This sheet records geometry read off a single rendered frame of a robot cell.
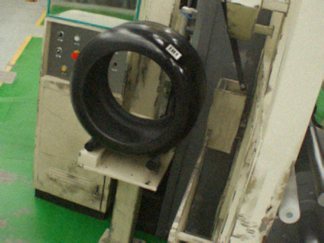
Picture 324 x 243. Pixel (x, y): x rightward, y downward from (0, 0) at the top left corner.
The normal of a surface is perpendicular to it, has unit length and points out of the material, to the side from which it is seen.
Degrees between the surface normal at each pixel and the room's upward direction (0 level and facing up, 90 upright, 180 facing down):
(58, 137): 90
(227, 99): 90
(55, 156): 90
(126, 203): 90
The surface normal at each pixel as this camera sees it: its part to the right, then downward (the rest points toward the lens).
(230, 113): -0.31, 0.29
